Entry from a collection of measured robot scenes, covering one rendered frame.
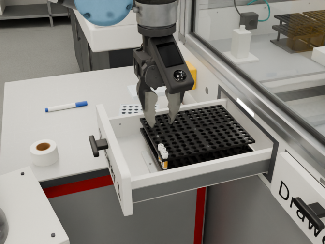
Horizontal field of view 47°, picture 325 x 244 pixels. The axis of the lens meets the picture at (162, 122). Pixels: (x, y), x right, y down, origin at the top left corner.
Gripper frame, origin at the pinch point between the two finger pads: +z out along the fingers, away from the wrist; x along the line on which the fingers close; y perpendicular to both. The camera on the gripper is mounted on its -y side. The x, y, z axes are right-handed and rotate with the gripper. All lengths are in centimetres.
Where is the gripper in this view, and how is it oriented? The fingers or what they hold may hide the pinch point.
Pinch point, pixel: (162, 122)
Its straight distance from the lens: 77.0
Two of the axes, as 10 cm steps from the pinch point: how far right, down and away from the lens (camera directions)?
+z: 0.2, 8.5, 5.3
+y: -3.4, -4.9, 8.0
